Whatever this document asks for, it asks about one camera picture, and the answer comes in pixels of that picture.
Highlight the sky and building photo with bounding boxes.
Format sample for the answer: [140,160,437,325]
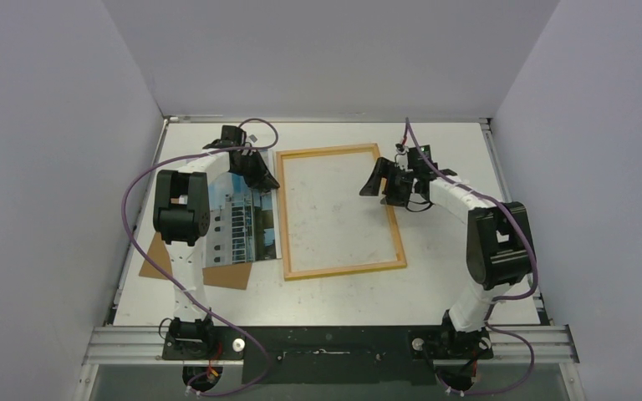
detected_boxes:
[204,173,278,267]

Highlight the yellow wooden picture frame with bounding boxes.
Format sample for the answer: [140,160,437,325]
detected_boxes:
[275,143,407,281]

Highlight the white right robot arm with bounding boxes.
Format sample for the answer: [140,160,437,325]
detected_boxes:
[359,145,537,358]

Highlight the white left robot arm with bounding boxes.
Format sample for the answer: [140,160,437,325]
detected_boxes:
[153,125,280,360]

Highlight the brown cardboard backing board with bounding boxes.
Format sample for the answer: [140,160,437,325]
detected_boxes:
[139,232,252,290]

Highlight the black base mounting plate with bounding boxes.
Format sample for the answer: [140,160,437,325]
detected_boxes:
[161,325,494,386]

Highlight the aluminium rail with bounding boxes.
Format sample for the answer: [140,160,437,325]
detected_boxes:
[84,325,578,366]

